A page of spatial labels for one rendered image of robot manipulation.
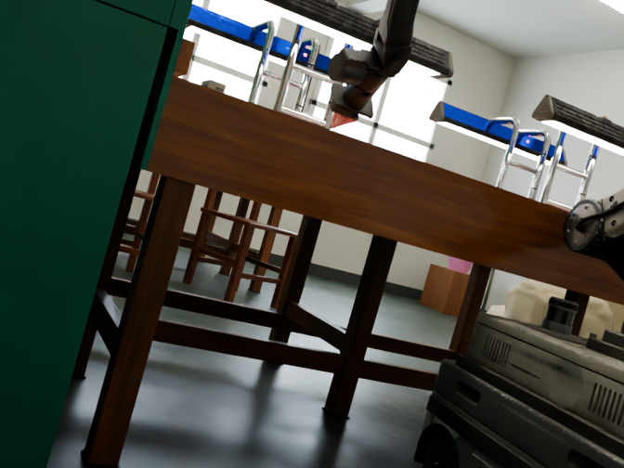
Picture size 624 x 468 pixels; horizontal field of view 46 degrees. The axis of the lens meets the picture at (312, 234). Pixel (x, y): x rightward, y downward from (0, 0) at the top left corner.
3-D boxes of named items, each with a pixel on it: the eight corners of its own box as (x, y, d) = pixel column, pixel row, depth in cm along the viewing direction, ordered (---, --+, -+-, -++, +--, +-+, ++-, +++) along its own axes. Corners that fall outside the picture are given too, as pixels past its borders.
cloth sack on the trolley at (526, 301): (621, 363, 473) (638, 305, 473) (544, 345, 437) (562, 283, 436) (556, 339, 522) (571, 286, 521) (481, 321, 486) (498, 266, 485)
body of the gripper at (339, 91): (329, 86, 164) (345, 65, 159) (367, 101, 168) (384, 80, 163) (331, 108, 160) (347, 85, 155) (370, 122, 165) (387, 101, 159)
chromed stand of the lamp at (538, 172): (524, 250, 266) (558, 132, 265) (481, 237, 257) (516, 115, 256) (491, 242, 283) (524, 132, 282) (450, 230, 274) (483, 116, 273)
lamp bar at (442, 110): (566, 167, 286) (571, 149, 286) (439, 119, 259) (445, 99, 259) (552, 166, 293) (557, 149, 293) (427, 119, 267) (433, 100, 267)
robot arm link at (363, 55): (409, 60, 149) (396, 32, 154) (363, 49, 144) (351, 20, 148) (379, 101, 158) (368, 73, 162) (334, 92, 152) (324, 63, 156)
